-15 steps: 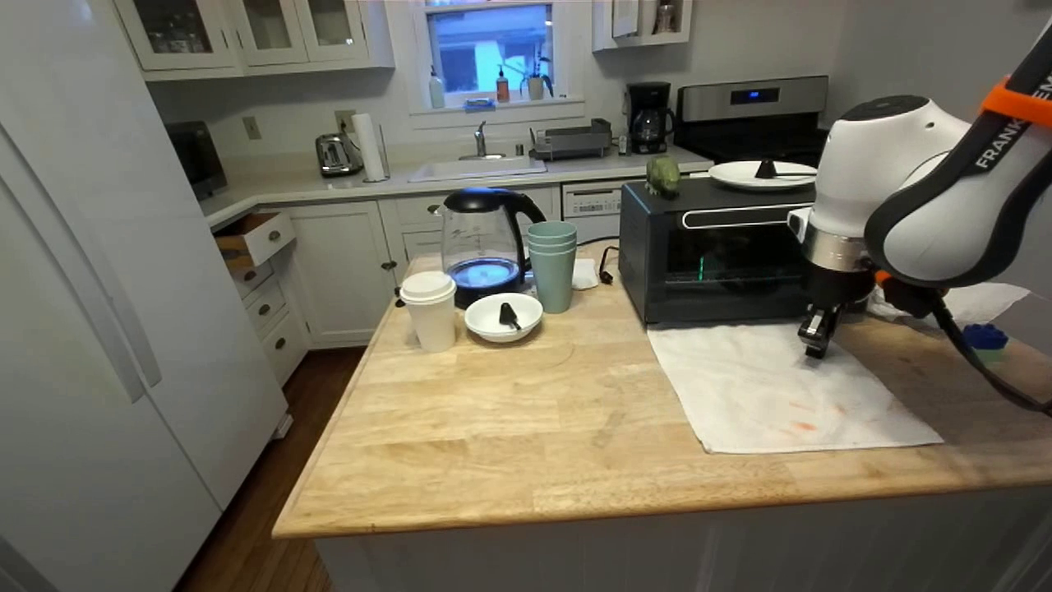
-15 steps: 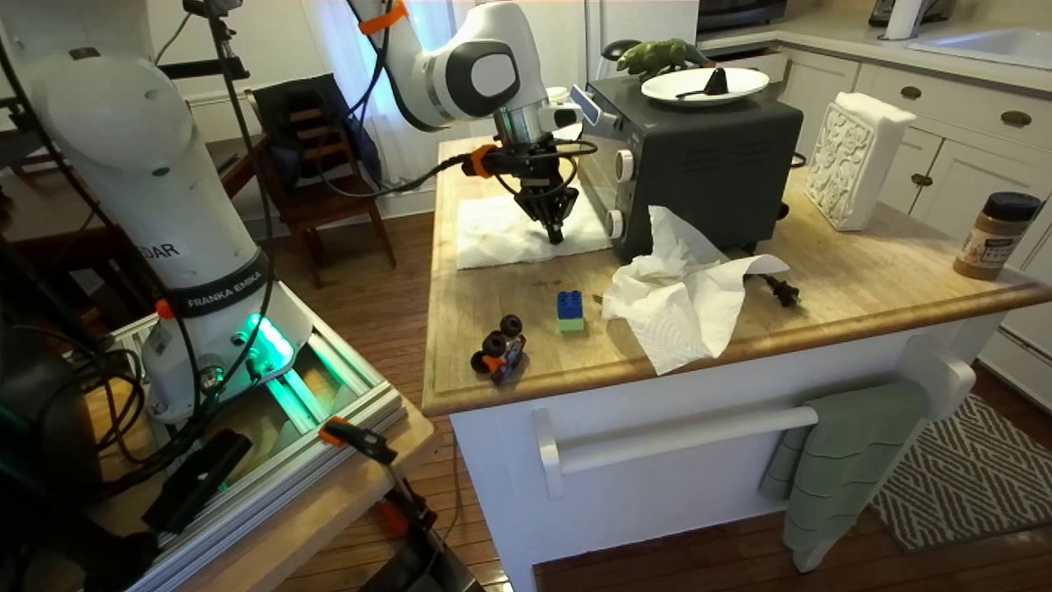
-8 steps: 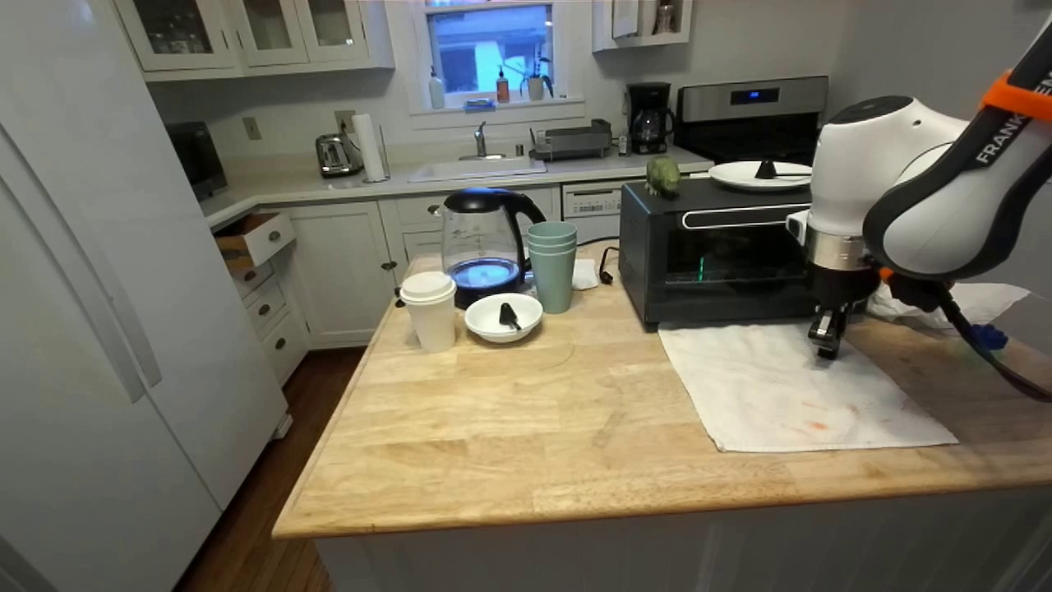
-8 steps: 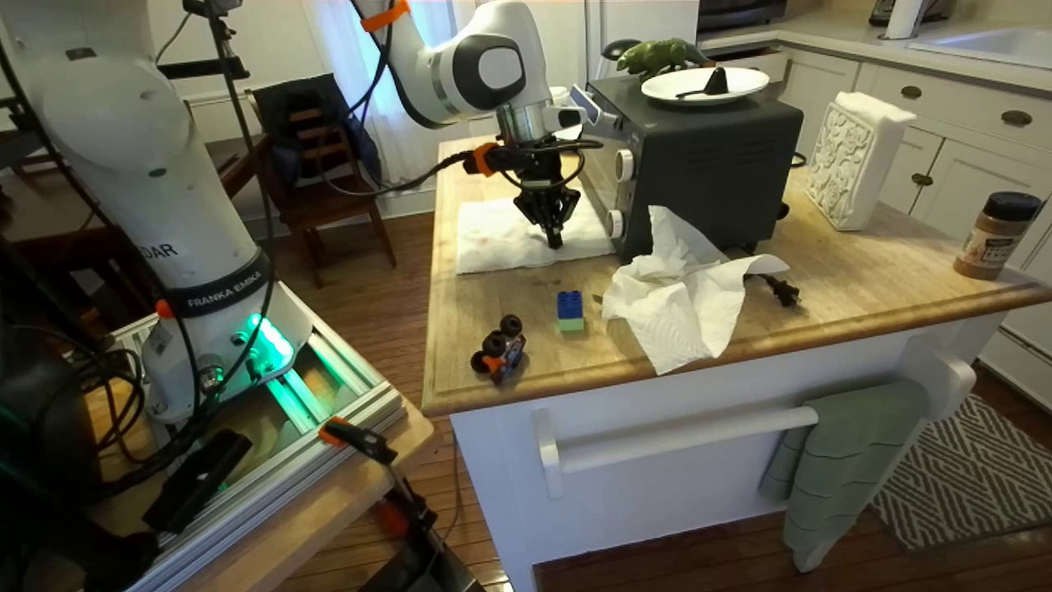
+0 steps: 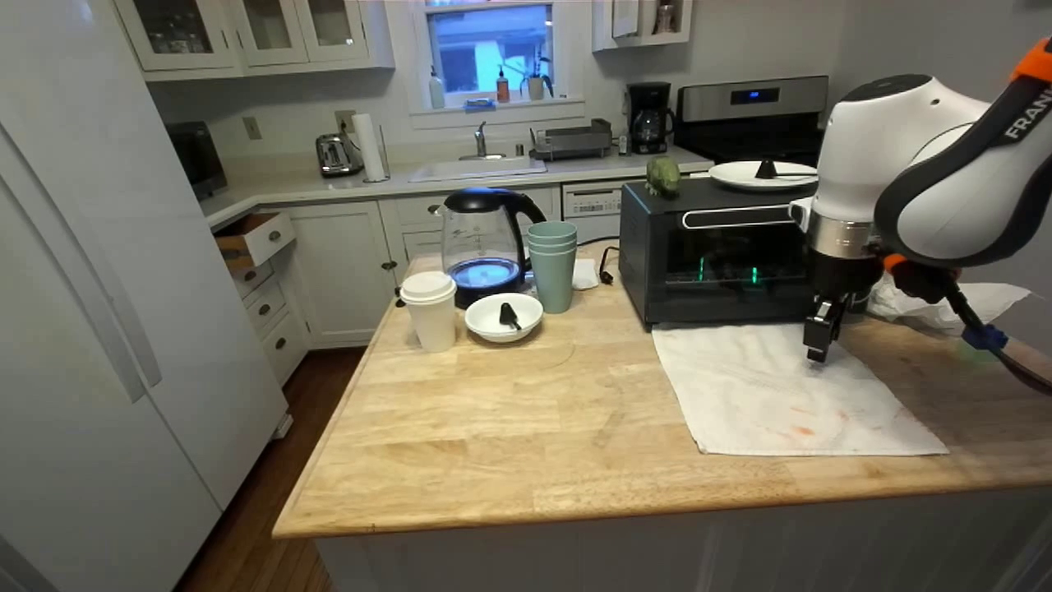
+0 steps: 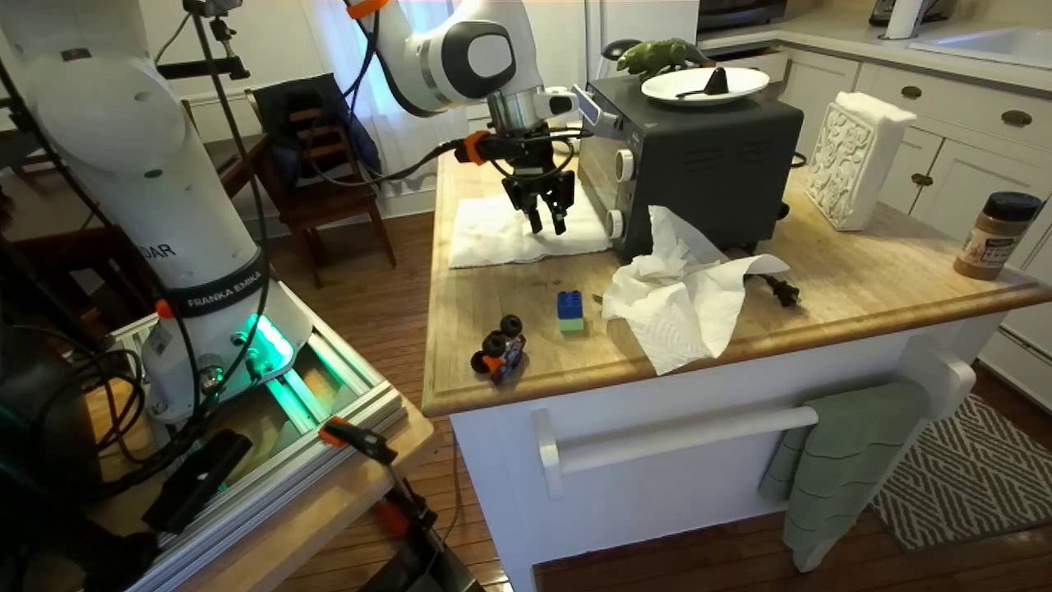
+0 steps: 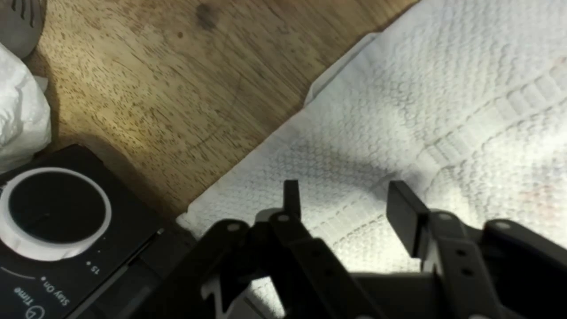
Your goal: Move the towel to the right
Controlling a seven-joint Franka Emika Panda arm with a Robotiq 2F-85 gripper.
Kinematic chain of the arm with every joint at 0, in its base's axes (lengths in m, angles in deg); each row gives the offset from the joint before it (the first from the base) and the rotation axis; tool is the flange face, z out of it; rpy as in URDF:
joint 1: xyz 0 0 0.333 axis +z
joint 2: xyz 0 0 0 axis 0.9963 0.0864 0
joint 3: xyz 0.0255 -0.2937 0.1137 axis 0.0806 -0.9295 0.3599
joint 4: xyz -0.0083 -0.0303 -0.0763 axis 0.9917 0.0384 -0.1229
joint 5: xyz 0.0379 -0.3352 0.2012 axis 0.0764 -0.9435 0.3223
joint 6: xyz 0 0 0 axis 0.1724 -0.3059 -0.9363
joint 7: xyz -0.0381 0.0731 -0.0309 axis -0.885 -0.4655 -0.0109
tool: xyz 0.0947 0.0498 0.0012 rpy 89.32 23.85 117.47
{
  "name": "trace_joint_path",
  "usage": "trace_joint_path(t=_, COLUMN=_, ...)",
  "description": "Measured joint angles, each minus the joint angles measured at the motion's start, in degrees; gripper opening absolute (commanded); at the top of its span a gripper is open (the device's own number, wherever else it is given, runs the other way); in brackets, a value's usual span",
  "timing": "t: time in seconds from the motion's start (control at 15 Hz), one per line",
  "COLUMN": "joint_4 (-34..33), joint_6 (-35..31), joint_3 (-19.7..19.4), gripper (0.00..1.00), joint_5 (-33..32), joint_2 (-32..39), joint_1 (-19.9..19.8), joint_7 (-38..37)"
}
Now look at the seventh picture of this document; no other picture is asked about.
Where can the crumpled white paper towel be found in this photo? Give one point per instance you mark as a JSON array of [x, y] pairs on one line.
[[19, 112]]

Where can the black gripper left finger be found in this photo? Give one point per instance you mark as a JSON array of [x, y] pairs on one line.
[[294, 259]]

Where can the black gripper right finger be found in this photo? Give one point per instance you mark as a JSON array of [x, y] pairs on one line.
[[471, 267]]

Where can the black toaster oven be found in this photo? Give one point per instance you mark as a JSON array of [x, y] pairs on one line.
[[134, 236]]

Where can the white stained cloth towel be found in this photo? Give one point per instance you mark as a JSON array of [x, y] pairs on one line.
[[443, 107]]

